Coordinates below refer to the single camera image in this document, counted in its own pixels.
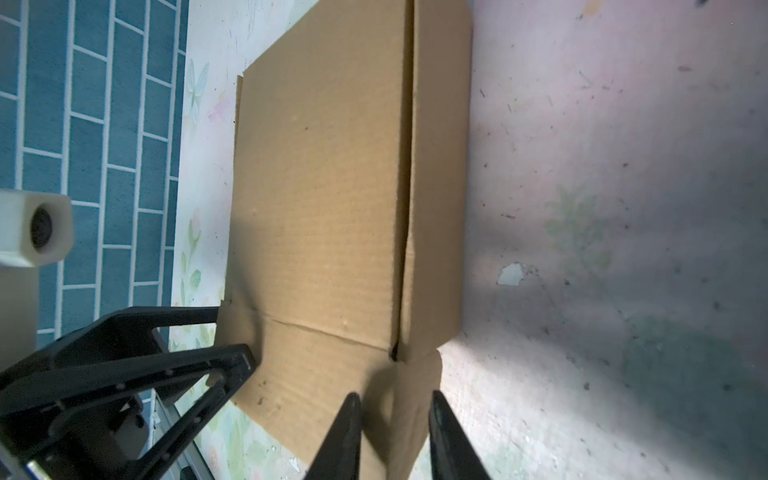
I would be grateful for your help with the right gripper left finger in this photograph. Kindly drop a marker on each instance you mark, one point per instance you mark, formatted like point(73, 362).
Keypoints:
point(338, 457)

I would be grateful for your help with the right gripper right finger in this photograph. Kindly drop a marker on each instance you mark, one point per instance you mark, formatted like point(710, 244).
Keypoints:
point(452, 456)

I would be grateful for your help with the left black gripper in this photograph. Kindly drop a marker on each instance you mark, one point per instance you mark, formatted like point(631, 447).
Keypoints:
point(79, 415)

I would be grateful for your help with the brown cardboard paper box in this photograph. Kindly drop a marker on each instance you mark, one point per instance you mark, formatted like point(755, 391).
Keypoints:
point(344, 269)

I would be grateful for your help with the floral table mat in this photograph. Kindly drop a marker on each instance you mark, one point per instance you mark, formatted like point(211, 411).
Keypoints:
point(615, 274)

